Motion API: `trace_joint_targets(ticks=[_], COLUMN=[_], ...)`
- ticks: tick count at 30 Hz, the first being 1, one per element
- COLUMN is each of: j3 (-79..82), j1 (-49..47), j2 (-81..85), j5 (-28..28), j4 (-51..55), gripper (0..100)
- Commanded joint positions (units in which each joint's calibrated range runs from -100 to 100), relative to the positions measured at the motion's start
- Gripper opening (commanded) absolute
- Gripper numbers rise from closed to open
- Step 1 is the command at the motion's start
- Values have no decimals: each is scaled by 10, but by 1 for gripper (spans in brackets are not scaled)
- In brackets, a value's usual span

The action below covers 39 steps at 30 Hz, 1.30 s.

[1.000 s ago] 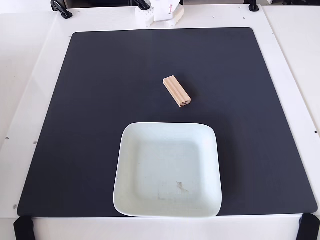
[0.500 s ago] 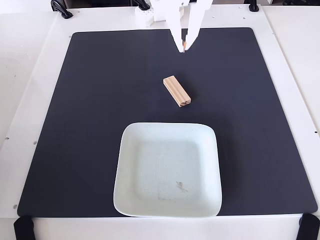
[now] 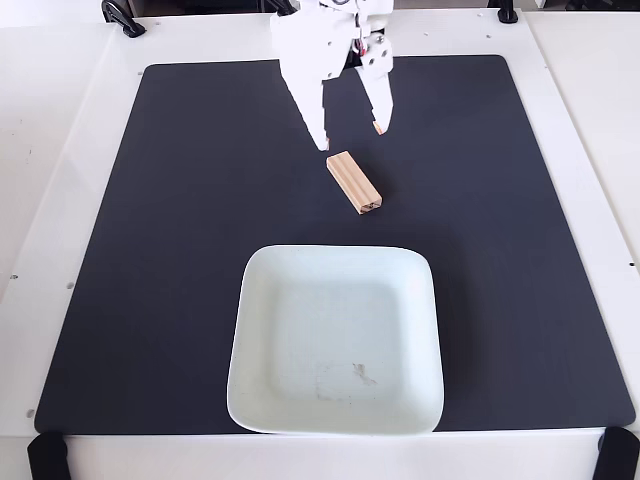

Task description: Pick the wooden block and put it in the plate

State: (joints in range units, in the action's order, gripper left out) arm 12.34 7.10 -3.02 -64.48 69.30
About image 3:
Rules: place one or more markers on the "wooden block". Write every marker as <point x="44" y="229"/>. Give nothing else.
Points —
<point x="354" y="182"/>

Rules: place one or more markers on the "black table clamp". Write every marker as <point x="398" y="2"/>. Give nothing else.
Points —
<point x="280" y="6"/>
<point x="620" y="455"/>
<point x="506" y="10"/>
<point x="47" y="457"/>
<point x="122" y="17"/>

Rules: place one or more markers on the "white square plate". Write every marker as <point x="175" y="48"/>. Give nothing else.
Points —
<point x="335" y="340"/>

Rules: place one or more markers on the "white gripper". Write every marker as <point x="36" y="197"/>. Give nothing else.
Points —
<point x="311" y="52"/>

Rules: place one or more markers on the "black mat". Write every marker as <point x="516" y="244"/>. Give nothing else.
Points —
<point x="175" y="250"/>

